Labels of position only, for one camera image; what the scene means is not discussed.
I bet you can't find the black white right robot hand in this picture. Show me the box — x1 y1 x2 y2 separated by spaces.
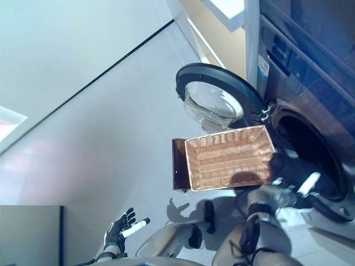
272 171 322 208

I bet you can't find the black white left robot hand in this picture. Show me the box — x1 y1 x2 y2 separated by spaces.
103 207 151 252

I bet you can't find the black garment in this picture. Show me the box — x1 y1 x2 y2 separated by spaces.
273 148 314 186

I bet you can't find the grey front-load washing machine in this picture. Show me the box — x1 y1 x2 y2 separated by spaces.
255 0 355 242

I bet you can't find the round glass washing machine door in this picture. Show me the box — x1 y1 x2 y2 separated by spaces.
175 63 264 131

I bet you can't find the silver left robot leg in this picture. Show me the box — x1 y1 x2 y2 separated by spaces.
135 199 216 258

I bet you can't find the silver robot leg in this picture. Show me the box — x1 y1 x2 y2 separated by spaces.
212 221 250 264
135 199 216 258

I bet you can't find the woven wicker basket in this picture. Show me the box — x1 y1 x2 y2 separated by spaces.
184 124 276 192

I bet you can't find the silver right robot leg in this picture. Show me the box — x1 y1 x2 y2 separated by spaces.
212 221 250 264

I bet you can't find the grey robot torso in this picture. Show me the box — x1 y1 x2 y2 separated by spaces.
119 253 303 266

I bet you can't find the silver door hinge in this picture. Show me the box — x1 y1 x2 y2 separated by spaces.
259 101 277 122

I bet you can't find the grey cabinet panel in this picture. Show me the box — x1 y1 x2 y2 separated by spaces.
0 204 65 266

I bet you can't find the blue white energy label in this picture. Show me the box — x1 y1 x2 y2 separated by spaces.
257 54 271 84

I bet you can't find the white cream shelf unit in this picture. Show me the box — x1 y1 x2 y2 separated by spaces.
181 0 261 84

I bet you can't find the white wall ledge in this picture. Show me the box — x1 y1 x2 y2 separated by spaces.
0 105 28 153

